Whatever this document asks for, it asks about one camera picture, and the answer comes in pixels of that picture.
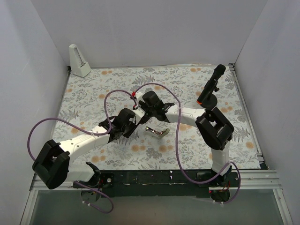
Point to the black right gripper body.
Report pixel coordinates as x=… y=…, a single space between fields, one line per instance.
x=142 y=104

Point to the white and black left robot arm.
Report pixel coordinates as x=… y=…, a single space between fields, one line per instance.
x=54 y=164

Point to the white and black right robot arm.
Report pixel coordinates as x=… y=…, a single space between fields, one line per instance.
x=215 y=129

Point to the beige stapler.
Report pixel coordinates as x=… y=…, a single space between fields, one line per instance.
x=155 y=133

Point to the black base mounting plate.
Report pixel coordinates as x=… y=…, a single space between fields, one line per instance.
x=129 y=183

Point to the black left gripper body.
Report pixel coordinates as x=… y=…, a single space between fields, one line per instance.
x=139 y=116

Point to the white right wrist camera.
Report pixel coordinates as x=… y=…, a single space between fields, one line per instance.
x=137 y=96

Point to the floral patterned table mat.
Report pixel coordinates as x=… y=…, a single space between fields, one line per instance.
x=87 y=101

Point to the white metronome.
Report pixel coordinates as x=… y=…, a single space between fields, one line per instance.
x=79 y=66

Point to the black microphone stand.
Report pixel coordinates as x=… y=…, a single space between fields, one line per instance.
x=211 y=100

